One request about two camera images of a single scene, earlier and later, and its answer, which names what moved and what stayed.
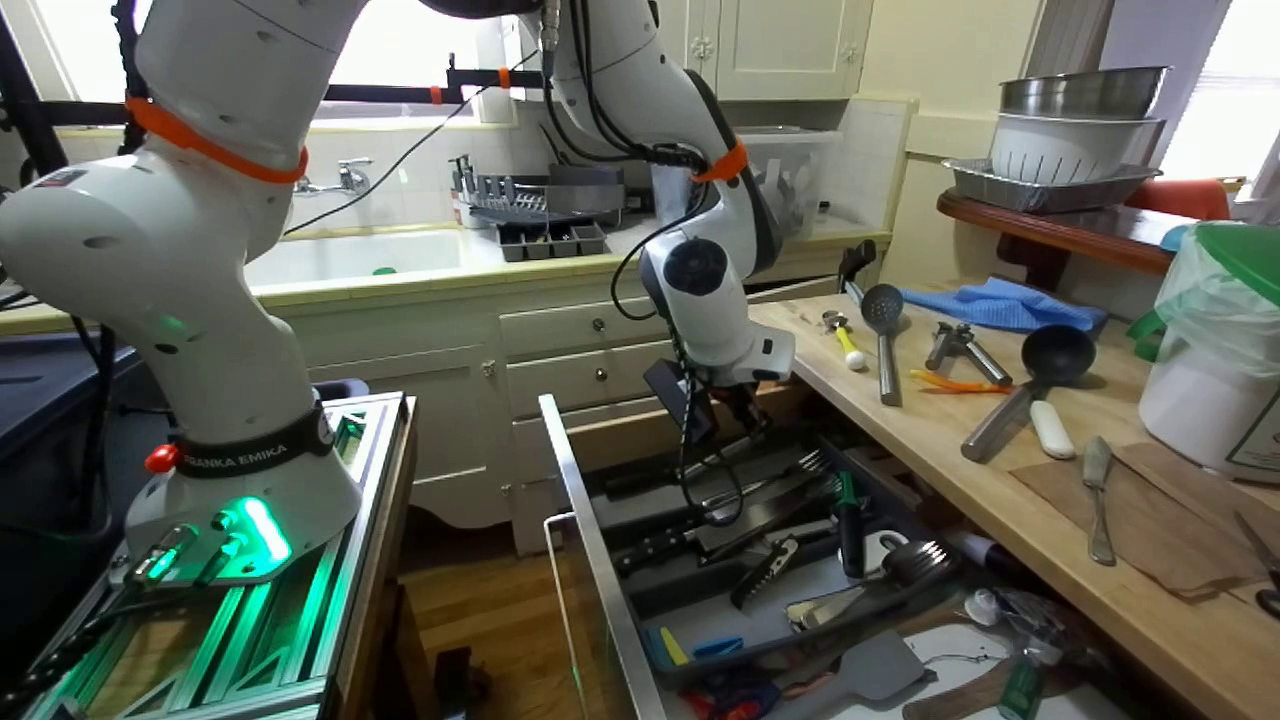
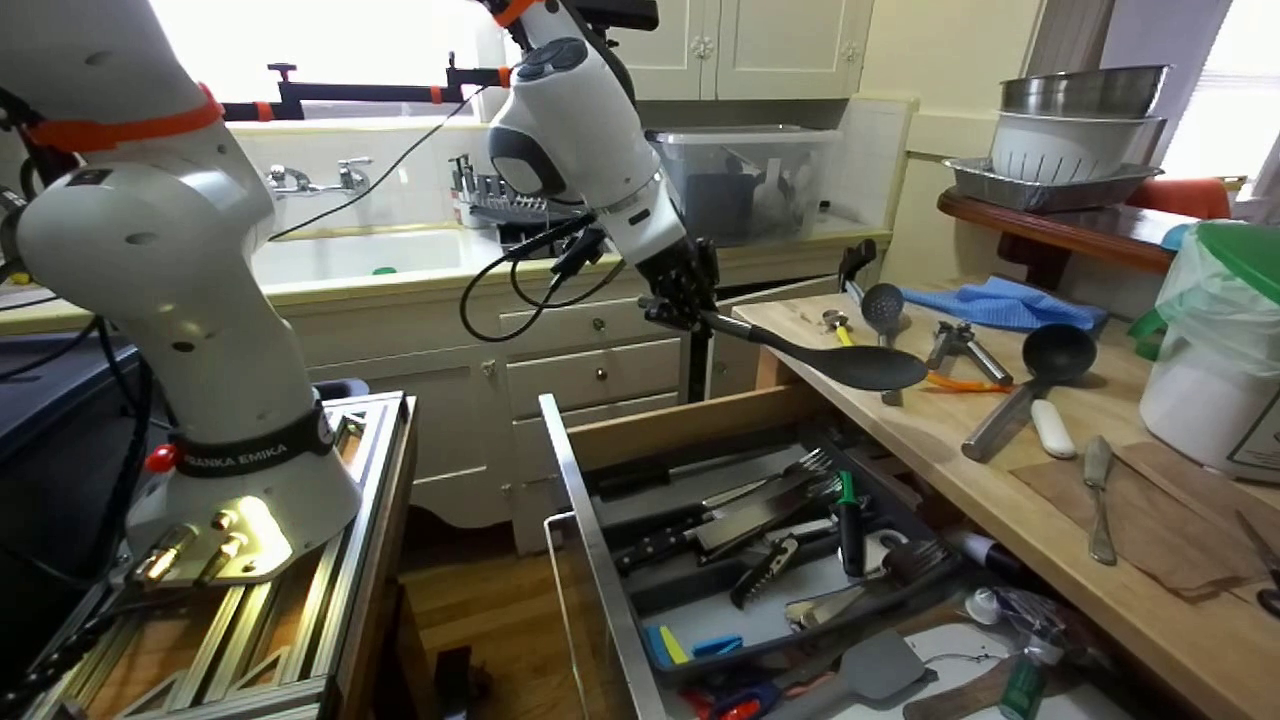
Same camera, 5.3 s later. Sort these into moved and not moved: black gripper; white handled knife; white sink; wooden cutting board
Moved: black gripper
Not moved: wooden cutting board; white sink; white handled knife
